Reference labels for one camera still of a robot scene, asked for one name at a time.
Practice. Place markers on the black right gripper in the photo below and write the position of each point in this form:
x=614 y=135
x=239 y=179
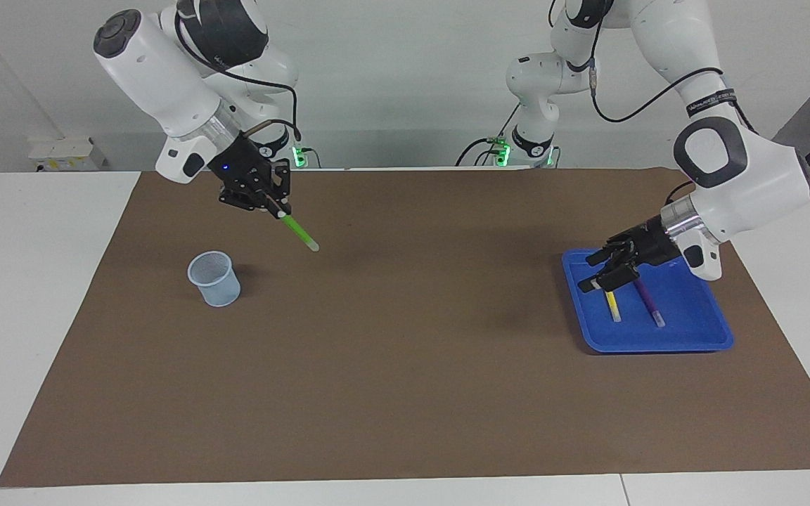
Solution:
x=247 y=176

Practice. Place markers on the purple pen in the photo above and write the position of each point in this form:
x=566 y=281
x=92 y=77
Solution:
x=649 y=302

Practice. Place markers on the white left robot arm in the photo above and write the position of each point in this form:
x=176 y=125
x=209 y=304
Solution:
x=742 y=169

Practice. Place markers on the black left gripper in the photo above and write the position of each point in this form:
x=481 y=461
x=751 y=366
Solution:
x=647 y=246

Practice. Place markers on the white power box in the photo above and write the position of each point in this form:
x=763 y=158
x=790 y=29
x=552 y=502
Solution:
x=67 y=154

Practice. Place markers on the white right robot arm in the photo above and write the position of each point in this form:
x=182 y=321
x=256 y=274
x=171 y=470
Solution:
x=159 y=77

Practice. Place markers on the brown table mat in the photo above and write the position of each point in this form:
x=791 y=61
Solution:
x=405 y=351

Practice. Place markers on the yellow pen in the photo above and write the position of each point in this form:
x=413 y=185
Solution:
x=613 y=306

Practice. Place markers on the translucent mesh pen cup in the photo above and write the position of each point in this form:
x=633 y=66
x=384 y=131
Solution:
x=219 y=284

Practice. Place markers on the blue plastic tray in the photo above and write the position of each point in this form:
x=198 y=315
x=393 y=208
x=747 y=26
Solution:
x=686 y=316

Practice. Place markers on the green pen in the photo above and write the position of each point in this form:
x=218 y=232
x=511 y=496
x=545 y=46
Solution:
x=299 y=232

